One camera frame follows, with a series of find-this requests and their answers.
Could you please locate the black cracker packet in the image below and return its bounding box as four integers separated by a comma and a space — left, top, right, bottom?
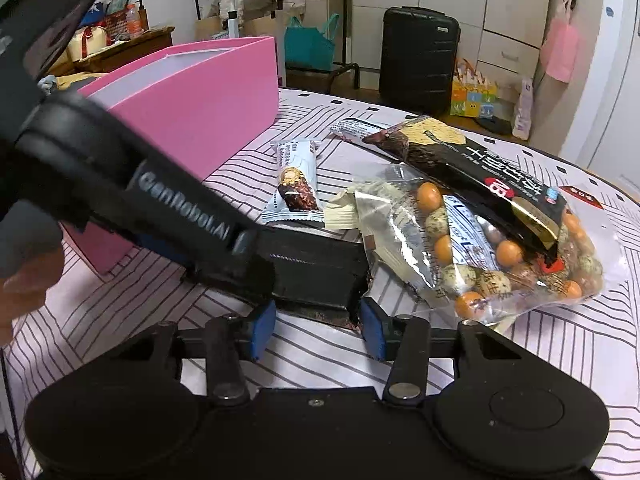
361, 115, 568, 267

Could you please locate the wooden dresser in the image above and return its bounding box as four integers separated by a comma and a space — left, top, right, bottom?
47, 26, 176, 78

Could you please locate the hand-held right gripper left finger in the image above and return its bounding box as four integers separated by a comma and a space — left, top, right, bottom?
112, 300, 277, 407

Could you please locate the black round floor base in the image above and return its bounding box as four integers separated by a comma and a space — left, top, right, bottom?
472, 116, 513, 135

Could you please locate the white door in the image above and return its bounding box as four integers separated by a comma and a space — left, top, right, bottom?
585, 0, 640, 191

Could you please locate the colourful gift bag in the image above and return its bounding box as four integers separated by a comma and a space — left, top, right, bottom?
450, 58, 499, 117

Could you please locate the teal shopping bag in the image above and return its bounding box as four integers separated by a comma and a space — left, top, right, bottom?
284, 14, 341, 72

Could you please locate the pink hanging bag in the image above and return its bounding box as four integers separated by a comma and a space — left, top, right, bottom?
540, 17, 583, 82

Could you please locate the pink cardboard box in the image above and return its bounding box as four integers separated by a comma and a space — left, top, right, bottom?
65, 36, 279, 276

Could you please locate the pale blue chocolate bar packet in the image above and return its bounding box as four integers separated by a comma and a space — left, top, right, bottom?
327, 117, 396, 145
261, 140, 325, 224

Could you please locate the white and pink packet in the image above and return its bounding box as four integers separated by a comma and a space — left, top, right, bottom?
512, 77, 535, 142

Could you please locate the plain black snack packet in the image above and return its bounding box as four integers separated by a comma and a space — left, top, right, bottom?
180, 227, 371, 331

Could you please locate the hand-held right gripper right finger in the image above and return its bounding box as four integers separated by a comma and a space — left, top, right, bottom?
360, 297, 526, 406

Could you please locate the person's left hand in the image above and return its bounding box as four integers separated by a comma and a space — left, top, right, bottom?
0, 249, 67, 347

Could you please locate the black suitcase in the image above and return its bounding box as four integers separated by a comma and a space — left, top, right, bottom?
378, 6, 461, 116

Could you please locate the brown paper bag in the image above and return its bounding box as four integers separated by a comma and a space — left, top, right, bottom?
194, 14, 223, 42
240, 12, 281, 38

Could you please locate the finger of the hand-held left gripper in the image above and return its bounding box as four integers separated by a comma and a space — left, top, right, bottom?
131, 230, 278, 312

